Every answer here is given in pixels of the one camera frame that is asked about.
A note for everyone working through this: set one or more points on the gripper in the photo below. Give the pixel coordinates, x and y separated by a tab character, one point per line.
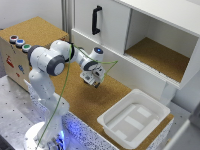
93	74

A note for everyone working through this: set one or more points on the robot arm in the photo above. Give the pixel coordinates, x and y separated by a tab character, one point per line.
45	60

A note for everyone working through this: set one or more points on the white sliding door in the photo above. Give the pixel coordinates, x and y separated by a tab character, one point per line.
110	23

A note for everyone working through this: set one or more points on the white plastic box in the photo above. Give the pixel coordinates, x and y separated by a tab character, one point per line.
133	118

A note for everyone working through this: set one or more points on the white cabinet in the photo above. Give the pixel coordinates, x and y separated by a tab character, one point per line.
156	43

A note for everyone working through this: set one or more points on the green button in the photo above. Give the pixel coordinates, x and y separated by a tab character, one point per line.
26	47

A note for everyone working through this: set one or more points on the wooden drawer box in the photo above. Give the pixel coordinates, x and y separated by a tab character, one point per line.
25	40

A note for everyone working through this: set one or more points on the blue button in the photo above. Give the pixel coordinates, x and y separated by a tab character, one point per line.
20	42

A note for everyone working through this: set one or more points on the red button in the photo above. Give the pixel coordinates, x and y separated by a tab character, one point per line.
13	39

